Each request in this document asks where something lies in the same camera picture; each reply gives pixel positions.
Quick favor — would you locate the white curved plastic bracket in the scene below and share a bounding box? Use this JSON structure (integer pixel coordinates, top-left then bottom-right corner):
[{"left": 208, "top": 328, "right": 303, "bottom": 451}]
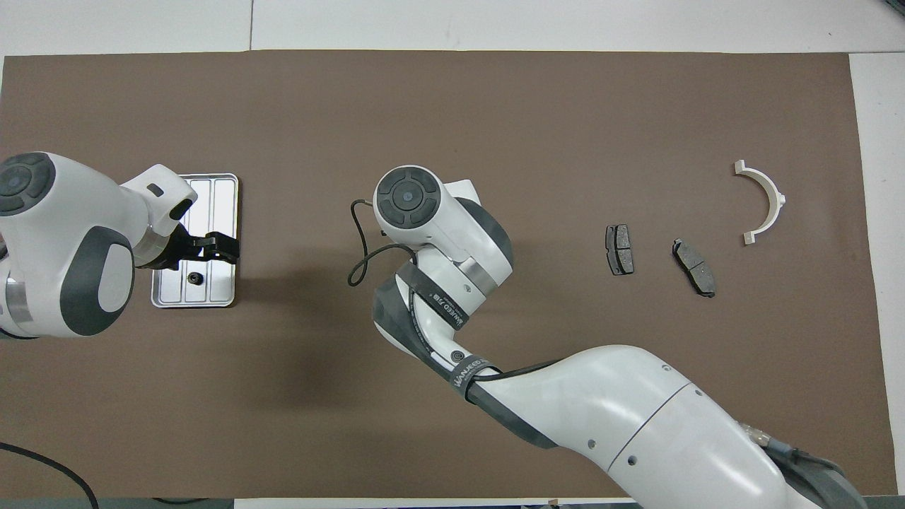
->
[{"left": 733, "top": 160, "right": 788, "bottom": 247}]

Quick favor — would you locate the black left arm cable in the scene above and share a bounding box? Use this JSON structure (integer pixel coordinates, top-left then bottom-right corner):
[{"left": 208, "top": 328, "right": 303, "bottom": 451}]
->
[{"left": 0, "top": 441, "right": 100, "bottom": 509}]

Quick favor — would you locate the elongated grey brake pad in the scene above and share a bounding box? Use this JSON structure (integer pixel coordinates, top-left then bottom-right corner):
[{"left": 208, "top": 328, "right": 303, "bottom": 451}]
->
[{"left": 672, "top": 238, "right": 717, "bottom": 298}]

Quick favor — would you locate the brown table mat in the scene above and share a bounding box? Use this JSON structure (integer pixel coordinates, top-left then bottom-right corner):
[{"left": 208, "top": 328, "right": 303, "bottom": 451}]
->
[{"left": 0, "top": 49, "right": 899, "bottom": 500}]

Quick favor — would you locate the silver metal tray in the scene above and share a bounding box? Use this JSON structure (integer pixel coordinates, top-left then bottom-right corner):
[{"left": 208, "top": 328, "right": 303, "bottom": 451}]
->
[{"left": 151, "top": 173, "right": 240, "bottom": 309}]

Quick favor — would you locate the rectangular dark brake pad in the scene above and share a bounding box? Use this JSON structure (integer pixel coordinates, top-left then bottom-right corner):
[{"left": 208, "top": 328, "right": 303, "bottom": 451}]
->
[{"left": 605, "top": 224, "right": 635, "bottom": 276}]

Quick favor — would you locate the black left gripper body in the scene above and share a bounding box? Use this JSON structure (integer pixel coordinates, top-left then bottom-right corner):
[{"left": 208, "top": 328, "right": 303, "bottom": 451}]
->
[{"left": 152, "top": 225, "right": 216, "bottom": 271}]

